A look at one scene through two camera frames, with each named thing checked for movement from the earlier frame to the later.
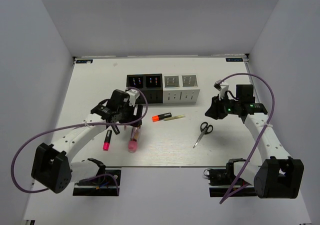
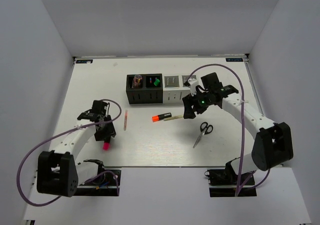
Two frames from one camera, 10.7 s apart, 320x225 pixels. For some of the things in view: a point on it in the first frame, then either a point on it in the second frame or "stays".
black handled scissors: [204, 131] stays
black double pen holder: [151, 84] stays
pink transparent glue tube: [132, 143] -> [138, 81]
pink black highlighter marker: [107, 141] stays
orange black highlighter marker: [160, 117] stays
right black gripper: [215, 111] -> [188, 101]
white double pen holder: [178, 89] stays
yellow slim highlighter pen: [174, 117] stays
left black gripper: [133, 118] -> [110, 131]
